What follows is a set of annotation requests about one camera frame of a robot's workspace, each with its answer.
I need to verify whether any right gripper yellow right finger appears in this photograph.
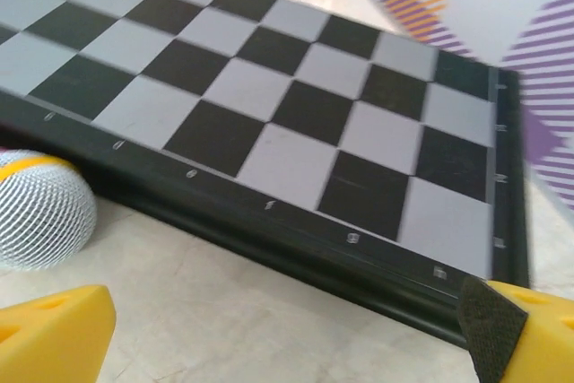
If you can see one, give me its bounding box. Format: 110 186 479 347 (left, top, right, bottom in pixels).
456 274 574 383

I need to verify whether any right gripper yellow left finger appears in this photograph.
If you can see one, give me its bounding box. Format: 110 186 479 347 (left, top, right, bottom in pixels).
0 283 117 383

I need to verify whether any pink toy microphone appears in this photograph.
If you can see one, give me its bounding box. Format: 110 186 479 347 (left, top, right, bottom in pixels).
0 148 98 273

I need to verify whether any black and grey chessboard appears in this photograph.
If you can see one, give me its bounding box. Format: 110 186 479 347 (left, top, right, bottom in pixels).
0 0 533 351

